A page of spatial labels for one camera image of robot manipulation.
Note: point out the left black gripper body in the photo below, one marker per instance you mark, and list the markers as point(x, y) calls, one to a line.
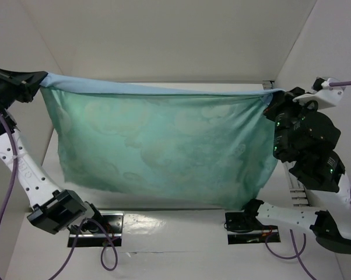
point(3, 91)

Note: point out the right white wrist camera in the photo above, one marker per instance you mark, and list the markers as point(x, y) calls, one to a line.
point(324, 93)

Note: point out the light blue pillowcase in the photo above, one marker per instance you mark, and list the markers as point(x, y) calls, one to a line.
point(201, 146)

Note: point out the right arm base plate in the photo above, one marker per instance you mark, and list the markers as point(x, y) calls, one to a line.
point(242, 229)

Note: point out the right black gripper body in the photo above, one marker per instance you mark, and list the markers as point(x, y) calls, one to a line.
point(282, 105)

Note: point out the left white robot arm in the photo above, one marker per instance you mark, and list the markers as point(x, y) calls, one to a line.
point(54, 209)

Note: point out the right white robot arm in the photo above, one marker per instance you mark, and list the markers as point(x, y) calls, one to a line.
point(324, 178)

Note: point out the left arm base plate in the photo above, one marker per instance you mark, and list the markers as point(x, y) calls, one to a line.
point(92, 236)

